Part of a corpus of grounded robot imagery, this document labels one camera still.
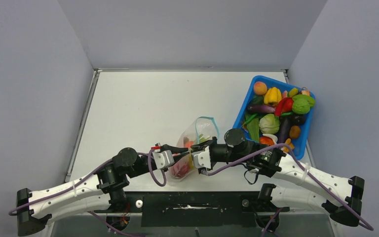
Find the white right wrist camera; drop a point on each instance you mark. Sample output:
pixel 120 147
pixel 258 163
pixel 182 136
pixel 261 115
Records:
pixel 201 159

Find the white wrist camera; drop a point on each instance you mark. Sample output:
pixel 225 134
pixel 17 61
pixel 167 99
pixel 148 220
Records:
pixel 163 159
pixel 201 159

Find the red toy apple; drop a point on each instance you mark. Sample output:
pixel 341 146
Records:
pixel 179 171

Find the red toy chili pepper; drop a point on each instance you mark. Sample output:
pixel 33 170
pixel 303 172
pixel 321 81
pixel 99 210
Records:
pixel 284 106

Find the green toy bean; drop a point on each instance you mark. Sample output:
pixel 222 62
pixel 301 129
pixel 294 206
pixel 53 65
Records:
pixel 249 119

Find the orange toy carrot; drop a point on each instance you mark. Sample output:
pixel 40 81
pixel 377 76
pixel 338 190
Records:
pixel 187 142

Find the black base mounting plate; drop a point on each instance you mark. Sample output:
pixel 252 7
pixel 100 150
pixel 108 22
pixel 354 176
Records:
pixel 197 209

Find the brown toy walnut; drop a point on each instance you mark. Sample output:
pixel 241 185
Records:
pixel 290 144

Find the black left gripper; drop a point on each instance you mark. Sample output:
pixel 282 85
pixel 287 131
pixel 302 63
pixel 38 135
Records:
pixel 173 150

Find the pale green toy cabbage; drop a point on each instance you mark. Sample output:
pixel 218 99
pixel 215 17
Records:
pixel 269 124

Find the toy peach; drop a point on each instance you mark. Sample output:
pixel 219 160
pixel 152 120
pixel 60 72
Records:
pixel 260 88

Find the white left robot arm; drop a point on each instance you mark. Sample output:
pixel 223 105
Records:
pixel 101 189

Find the brown toy potato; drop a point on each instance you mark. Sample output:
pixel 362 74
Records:
pixel 295 132

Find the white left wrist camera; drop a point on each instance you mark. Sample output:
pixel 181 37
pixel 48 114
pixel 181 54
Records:
pixel 163 159

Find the dark green toy avocado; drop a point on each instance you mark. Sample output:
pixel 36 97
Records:
pixel 257 100

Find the clear zip top bag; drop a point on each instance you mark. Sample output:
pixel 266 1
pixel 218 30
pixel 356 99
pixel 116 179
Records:
pixel 202 129

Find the green bumpy toy fruit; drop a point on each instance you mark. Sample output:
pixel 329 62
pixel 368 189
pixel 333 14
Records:
pixel 302 104

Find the orange red toy tomato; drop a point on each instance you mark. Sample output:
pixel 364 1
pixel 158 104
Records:
pixel 266 141

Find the long dark purple toy eggplant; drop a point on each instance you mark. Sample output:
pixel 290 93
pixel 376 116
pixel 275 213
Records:
pixel 284 129

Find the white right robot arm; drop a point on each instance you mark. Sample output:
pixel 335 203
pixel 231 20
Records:
pixel 340 198

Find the dark purple toy plum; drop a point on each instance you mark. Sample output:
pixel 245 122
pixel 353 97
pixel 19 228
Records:
pixel 297 120

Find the green toy pea pod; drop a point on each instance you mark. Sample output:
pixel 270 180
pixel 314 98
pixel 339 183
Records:
pixel 254 130

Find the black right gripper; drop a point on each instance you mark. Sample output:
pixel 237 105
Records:
pixel 205 144

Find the yellow toy bell pepper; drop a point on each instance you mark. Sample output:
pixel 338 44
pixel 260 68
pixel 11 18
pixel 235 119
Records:
pixel 273 96

